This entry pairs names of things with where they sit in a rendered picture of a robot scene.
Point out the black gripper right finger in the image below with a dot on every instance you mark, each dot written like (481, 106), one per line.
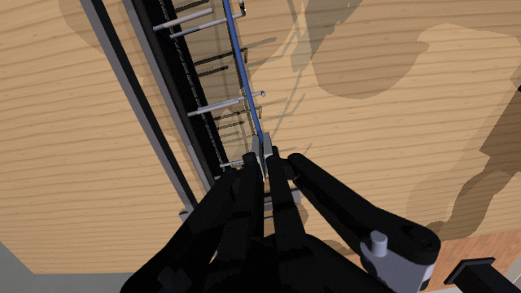
(398, 252)

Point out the blue cable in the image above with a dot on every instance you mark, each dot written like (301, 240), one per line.
(242, 71)

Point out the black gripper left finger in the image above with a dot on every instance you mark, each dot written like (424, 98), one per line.
(188, 253)

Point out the black patch panel rack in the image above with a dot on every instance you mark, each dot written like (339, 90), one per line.
(159, 15)

